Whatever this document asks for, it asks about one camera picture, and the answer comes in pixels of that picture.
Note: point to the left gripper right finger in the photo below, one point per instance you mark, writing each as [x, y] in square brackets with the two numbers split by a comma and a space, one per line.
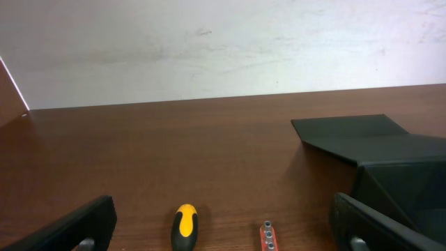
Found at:
[355, 226]

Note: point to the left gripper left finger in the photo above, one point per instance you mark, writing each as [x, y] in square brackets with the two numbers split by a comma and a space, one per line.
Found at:
[95, 221]

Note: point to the black open box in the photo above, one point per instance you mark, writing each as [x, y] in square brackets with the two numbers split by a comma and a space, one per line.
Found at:
[399, 174]

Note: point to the yellow black screwdriver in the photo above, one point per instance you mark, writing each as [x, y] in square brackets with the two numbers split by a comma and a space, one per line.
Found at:
[184, 231]

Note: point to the orange socket bit rail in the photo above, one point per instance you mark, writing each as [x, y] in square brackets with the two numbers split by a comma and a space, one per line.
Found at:
[268, 237]

